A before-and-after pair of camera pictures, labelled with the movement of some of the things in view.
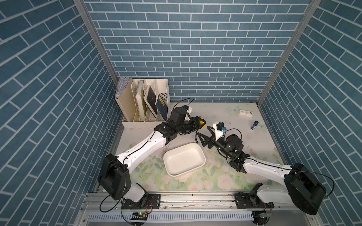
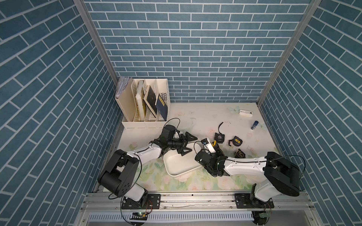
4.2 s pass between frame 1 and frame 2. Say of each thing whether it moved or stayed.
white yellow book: stayed
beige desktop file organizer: stayed
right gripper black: moved
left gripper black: moved
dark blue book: stayed
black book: stayed
